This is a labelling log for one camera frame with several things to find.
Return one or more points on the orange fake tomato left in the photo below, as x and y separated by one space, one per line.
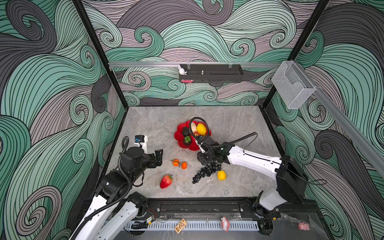
176 162

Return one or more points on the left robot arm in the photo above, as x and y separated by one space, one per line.
114 205

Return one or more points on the large yellow fake lemon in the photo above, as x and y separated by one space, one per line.
201 129

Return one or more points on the pink pig figurine right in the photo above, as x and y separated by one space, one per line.
303 226

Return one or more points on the white rabbit figurine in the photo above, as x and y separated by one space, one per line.
182 71

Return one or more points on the aluminium wall rail right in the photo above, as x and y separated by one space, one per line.
329 94

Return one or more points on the clear acrylic wall box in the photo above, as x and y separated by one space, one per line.
293 84

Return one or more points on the black wall shelf tray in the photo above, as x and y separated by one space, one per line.
212 74

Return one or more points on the orange fake tomato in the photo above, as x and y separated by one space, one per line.
176 162
183 165

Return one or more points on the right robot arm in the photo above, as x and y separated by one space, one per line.
291 180

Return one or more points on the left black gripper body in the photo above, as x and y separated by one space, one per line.
152 162

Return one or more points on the black fake grape bunch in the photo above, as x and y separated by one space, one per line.
207 171

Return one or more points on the white slotted cable duct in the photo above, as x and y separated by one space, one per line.
204 226

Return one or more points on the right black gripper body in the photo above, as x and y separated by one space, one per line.
205 157

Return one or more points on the orange fake tomato right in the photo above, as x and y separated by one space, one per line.
183 165

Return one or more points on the red fake strawberry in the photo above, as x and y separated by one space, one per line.
166 181

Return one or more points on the pink figurine middle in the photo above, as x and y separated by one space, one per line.
225 224

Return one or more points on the aluminium wall rail back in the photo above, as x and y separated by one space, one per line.
151 64

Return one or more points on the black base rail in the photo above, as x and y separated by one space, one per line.
238 206

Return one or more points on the dark brown fake avocado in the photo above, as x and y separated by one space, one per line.
185 131

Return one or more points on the red flower-shaped fruit bowl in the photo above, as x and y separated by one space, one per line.
179 137

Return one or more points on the small yellow fake lemon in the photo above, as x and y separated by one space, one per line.
221 175

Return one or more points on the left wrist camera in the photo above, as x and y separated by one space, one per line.
141 142

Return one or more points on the wooden tag sign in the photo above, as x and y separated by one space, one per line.
180 226

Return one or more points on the aluminium wall rail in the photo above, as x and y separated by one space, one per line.
151 64
329 94

